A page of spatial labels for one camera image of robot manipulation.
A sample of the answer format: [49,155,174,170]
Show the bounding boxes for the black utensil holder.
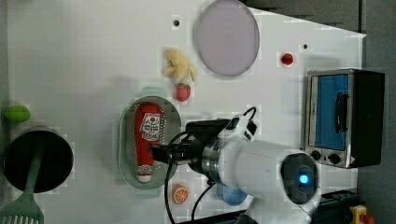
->
[3,126,74,193]

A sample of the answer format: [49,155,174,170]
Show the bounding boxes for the lilac round plate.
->
[194,0,260,77]

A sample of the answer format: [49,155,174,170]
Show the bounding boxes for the plush orange slice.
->
[172,185,189,204]

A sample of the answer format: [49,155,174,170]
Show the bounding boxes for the green plush lime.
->
[5,105,31,122]

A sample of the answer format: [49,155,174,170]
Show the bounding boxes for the plush strawberry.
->
[177,83,191,102]

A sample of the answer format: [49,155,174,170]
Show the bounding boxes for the black toaster oven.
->
[304,69,385,169]

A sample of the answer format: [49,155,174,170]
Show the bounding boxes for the blue bowl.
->
[217,184,247,206]

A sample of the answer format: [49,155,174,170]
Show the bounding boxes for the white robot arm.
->
[149,138,321,224]

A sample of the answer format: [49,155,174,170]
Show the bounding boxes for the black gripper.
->
[149,139,204,171]

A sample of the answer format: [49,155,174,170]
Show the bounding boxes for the red plush ketchup bottle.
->
[134,103,162,183]

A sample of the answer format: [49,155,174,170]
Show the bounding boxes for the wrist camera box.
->
[186,117,257,142]

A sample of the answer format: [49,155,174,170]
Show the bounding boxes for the green slotted spatula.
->
[0,142,45,224]

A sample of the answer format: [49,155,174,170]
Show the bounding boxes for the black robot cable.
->
[163,130,217,224]

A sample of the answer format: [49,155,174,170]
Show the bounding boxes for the yellow plush banana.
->
[163,49,197,84]

